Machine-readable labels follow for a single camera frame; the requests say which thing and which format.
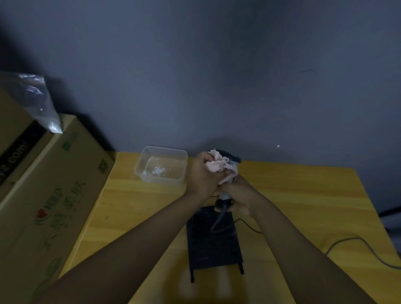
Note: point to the clear plastic bag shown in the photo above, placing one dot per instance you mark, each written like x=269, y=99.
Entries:
x=34, y=100

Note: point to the person's right hand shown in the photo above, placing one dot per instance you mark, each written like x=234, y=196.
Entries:
x=244, y=195

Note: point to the person's left forearm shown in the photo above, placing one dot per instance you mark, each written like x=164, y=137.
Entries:
x=125, y=256

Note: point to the person's right forearm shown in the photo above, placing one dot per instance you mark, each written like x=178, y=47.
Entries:
x=300, y=256

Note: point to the black metal scanner stand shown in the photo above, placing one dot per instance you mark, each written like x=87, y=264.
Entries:
x=213, y=247

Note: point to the clear plastic container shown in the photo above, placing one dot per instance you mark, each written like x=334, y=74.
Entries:
x=161, y=167

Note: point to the large printed cardboard box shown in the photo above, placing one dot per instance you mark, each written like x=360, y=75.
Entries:
x=53, y=203

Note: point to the person's left hand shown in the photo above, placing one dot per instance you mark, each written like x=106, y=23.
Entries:
x=200, y=178

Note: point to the pink cleaning cloth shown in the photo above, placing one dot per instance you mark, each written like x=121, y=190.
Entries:
x=217, y=166

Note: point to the cardboard box with black tape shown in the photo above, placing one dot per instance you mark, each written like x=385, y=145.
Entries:
x=15, y=141

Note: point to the white and black scanner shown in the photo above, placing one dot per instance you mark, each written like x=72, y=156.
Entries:
x=231, y=155

